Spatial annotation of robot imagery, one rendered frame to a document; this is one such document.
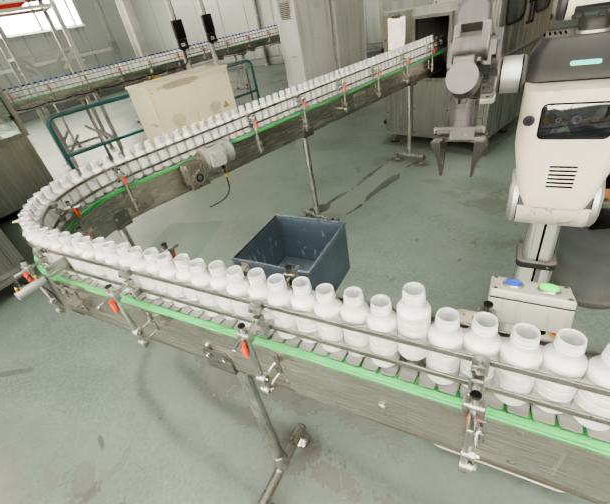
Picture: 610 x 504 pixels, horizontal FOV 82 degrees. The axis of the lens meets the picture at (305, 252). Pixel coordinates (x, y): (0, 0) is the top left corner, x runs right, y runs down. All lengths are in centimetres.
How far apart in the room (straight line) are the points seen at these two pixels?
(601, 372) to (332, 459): 131
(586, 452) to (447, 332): 28
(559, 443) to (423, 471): 105
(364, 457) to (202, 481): 72
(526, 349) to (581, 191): 60
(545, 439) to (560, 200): 63
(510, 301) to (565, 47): 62
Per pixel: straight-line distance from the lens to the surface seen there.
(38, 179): 596
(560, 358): 68
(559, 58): 113
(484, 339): 67
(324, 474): 178
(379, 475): 177
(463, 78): 78
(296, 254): 154
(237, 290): 84
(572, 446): 79
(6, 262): 382
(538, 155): 111
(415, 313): 65
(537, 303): 80
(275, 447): 156
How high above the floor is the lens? 163
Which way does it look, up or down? 35 degrees down
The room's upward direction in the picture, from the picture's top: 12 degrees counter-clockwise
